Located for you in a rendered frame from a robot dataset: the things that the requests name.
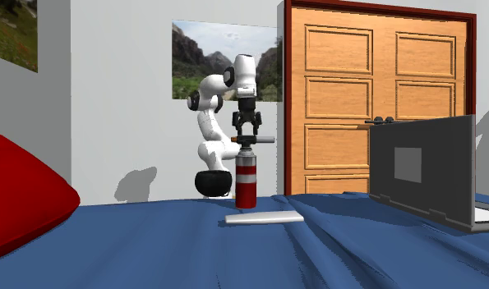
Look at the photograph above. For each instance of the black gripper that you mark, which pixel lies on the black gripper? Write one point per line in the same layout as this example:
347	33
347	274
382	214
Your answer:
247	106

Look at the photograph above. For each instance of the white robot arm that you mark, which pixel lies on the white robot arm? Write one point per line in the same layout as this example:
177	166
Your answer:
210	132

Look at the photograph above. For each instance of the red grey blow torch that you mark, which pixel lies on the red grey blow torch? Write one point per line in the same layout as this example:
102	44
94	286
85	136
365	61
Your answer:
246	180

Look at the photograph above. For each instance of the bed with blue cover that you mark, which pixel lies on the bed with blue cover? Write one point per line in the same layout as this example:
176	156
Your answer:
148	248

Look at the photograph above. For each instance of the wooden door with red frame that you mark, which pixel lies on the wooden door with red frame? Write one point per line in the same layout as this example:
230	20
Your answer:
340	100

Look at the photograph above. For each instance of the grey laptop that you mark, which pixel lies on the grey laptop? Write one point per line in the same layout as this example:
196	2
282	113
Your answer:
424	168

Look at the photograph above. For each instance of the mountain valley wall picture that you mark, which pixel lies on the mountain valley wall picture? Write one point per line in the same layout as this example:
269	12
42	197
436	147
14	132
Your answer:
200	56

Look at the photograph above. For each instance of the green hillside wall picture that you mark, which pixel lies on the green hillside wall picture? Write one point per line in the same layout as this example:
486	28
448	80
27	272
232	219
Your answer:
11	32

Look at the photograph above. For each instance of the red pillow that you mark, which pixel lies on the red pillow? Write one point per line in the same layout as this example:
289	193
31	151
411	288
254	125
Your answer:
19	192

